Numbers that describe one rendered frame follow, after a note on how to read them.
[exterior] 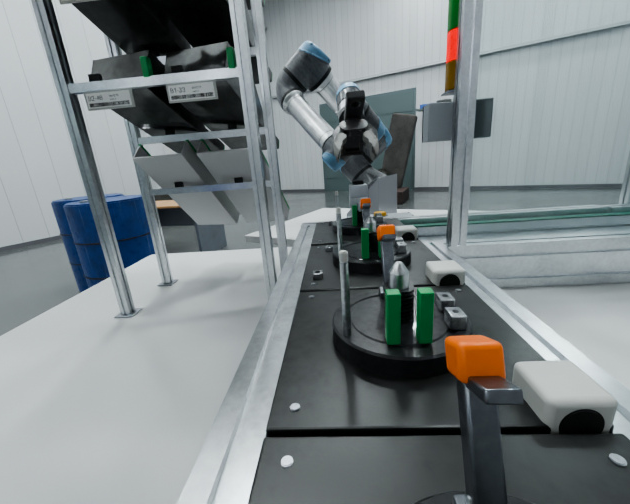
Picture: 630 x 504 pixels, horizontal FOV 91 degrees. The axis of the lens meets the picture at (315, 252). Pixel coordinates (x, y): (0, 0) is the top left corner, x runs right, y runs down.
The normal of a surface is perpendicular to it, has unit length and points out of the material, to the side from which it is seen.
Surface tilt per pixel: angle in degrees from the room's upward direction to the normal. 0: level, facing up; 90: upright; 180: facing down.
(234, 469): 0
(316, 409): 0
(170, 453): 0
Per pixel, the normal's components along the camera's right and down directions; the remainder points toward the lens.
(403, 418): -0.07, -0.95
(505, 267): -0.05, 0.29
